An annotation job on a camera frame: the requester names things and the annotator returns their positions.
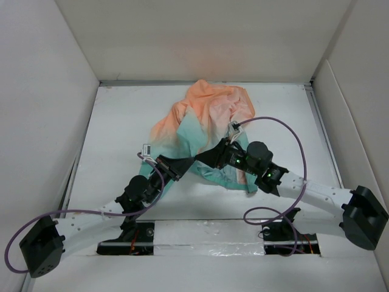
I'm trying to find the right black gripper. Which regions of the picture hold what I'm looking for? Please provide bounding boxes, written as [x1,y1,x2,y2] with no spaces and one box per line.
[195,137,260,177]

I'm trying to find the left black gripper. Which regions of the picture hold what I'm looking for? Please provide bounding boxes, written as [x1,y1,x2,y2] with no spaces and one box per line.
[145,155,195,204]

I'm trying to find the orange and teal jacket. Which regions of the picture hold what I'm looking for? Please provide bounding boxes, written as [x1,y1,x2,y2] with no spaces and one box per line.
[149,80,258,193]

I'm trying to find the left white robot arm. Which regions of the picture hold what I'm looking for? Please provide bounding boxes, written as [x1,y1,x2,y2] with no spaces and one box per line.
[19,155,195,278]

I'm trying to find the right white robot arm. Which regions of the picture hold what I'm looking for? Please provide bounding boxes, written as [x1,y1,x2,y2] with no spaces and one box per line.
[195,138,388,251]

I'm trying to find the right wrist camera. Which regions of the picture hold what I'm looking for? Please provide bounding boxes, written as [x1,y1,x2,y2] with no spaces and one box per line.
[227,121,244,142]

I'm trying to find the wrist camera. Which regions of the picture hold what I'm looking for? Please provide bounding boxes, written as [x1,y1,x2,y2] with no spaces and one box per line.
[227,121,244,142]
[141,144,151,158]

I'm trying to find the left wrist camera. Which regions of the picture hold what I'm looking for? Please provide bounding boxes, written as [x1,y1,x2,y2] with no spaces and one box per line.
[141,144,151,158]

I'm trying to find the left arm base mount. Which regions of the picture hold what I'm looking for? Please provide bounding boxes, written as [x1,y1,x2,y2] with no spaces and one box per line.
[96,221,155,256]

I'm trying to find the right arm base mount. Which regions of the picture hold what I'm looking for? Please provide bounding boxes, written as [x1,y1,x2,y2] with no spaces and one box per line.
[258,218,320,257]

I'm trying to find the metal rail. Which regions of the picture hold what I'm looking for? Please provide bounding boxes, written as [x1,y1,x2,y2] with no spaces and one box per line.
[100,240,318,247]

